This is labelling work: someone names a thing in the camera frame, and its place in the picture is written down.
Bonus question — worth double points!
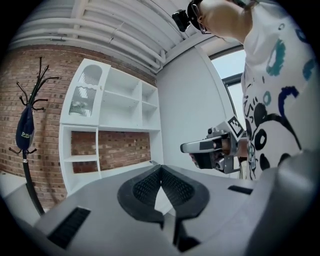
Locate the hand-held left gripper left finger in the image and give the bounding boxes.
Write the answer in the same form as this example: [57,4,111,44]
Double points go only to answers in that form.
[117,165,165,224]

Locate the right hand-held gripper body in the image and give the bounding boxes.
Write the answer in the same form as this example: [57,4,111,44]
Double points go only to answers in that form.
[206,114,245,175]

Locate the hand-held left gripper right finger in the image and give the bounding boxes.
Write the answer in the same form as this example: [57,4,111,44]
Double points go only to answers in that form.
[160,165,210,252]

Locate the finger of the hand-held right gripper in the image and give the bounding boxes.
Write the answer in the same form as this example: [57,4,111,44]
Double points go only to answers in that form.
[180,138,221,154]
[190,151,214,170]

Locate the white glass cabinet door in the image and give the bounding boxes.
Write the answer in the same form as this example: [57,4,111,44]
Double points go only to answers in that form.
[60,58,112,127]

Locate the person's right forearm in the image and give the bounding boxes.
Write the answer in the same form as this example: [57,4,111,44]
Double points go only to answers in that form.
[237,138,249,159]

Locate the white open shelf cabinet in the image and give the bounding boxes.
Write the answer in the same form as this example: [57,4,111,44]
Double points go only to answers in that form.
[58,58,165,199]

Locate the dark-framed window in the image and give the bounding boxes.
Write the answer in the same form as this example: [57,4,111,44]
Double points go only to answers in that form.
[209,45,249,127]

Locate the white patterned shirt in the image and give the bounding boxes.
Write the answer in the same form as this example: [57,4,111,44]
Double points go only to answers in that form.
[240,0,320,181]

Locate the black coat stand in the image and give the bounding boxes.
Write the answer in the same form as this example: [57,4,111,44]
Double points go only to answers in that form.
[8,56,61,216]

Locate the dark blue hanging bag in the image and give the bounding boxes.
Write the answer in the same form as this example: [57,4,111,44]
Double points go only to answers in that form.
[15,104,36,151]

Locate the person's head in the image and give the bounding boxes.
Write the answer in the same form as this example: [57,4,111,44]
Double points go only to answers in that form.
[197,0,252,45]

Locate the row of white ceiling pipes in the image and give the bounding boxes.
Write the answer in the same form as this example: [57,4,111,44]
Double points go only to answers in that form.
[9,0,191,75]

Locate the black head-mounted camera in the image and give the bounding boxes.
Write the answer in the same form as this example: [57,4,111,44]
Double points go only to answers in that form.
[171,9,192,33]

